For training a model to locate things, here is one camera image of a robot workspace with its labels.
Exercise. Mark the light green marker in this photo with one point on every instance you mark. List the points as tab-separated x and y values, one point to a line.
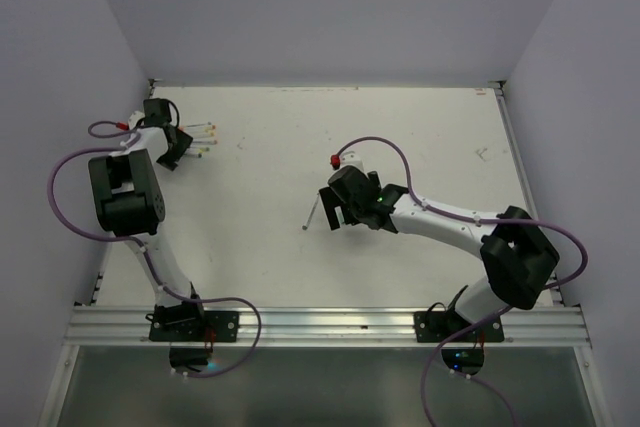
309	219

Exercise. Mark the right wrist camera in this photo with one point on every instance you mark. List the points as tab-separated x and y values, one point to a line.
348	158

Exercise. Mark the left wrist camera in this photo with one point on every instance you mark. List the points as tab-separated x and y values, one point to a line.
134	120

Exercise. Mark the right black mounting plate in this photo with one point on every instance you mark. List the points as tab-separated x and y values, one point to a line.
434	326

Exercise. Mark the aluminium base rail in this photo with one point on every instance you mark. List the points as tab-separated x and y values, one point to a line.
333	327

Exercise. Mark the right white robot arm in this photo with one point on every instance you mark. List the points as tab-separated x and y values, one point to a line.
517	257

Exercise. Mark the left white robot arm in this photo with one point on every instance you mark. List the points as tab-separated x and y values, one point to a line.
130	205

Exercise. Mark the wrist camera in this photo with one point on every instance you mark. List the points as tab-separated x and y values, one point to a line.
348	158
134	120

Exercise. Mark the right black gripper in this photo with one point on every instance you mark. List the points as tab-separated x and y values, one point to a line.
331	198

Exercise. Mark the black mounting plate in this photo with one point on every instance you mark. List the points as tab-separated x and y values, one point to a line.
434	326
191	324

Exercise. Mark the orange capped marker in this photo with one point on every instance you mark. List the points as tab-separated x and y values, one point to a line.
202	134

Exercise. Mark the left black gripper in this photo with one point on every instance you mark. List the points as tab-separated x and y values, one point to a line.
183	142

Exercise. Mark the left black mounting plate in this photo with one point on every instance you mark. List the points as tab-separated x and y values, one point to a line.
191	324

